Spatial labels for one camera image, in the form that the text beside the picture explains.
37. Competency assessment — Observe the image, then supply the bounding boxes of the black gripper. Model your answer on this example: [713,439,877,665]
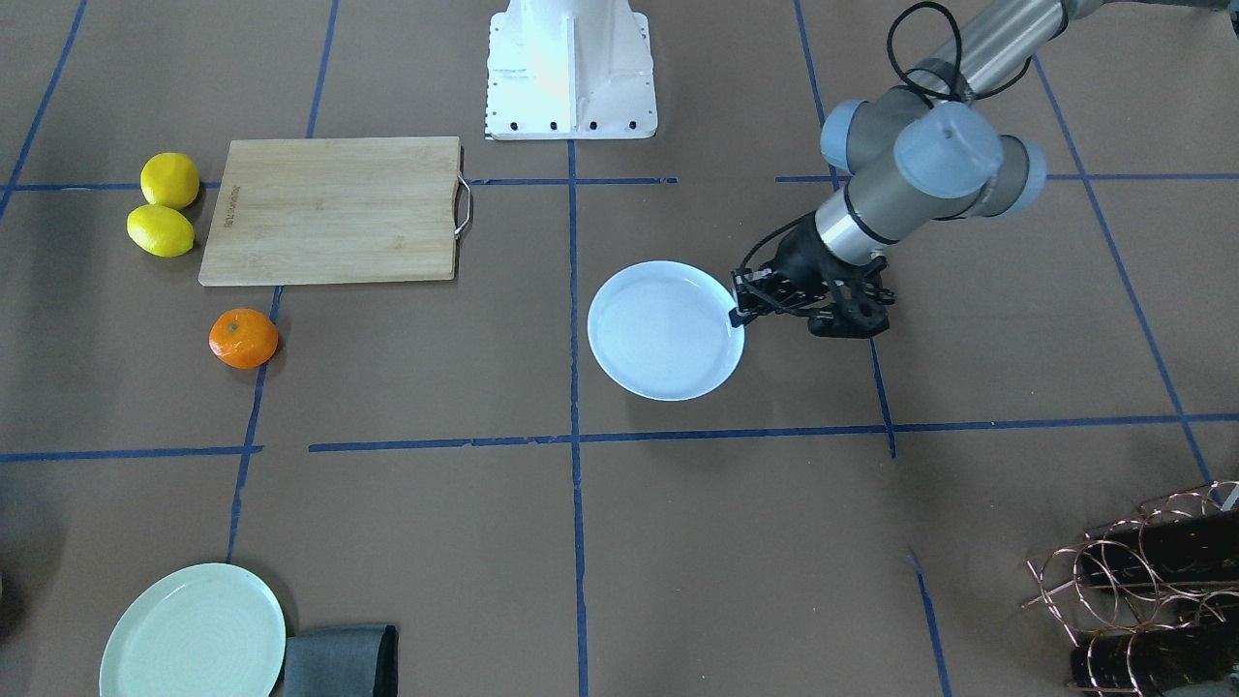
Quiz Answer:
[727,213,887,329]

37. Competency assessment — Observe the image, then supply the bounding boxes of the light blue plate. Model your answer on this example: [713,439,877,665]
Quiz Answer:
[586,260,746,402]

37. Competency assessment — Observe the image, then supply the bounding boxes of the orange mandarin fruit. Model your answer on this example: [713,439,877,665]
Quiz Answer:
[208,308,280,370]

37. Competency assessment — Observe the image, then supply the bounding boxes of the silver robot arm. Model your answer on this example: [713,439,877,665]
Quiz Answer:
[729,1,1101,339]

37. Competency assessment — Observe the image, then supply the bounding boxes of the light green plate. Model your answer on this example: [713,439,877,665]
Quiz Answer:
[98,563,287,696]

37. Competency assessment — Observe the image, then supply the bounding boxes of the bamboo cutting board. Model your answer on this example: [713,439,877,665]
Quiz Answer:
[198,136,472,288]

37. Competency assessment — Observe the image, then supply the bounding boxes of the dark wine bottle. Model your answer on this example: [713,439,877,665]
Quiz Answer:
[1070,621,1238,696]
[1074,510,1238,592]

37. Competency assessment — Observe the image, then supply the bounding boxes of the dark grey folded cloth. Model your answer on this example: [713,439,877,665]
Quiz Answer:
[282,623,399,696]

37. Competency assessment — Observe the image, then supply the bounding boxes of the yellow lemon near board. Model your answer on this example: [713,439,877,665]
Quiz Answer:
[138,154,202,210]

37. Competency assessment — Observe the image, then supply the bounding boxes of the yellow lemon outer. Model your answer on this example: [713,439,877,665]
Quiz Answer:
[128,204,196,258]

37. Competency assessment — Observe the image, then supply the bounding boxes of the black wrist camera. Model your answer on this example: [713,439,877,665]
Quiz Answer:
[807,282,895,339]

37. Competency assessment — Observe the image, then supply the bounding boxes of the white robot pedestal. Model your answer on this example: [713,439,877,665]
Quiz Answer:
[484,1,659,141]

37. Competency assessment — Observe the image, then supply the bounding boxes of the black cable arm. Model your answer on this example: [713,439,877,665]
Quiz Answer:
[887,0,1035,104]

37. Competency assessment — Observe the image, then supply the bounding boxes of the copper wire bottle rack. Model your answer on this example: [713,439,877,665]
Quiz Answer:
[1025,482,1238,696]

